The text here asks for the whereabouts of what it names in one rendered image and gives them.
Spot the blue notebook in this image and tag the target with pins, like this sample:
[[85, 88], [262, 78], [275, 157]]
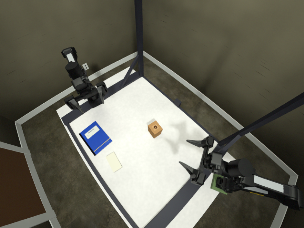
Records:
[[95, 138]]

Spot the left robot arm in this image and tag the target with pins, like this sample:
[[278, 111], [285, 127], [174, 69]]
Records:
[[240, 175]]

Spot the beige flat block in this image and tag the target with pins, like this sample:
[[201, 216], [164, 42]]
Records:
[[113, 162]]

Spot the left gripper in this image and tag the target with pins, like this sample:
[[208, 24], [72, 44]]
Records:
[[197, 176]]

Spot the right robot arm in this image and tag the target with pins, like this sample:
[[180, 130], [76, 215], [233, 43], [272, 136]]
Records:
[[76, 72]]

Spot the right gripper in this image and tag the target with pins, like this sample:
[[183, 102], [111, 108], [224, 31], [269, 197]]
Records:
[[72, 102]]

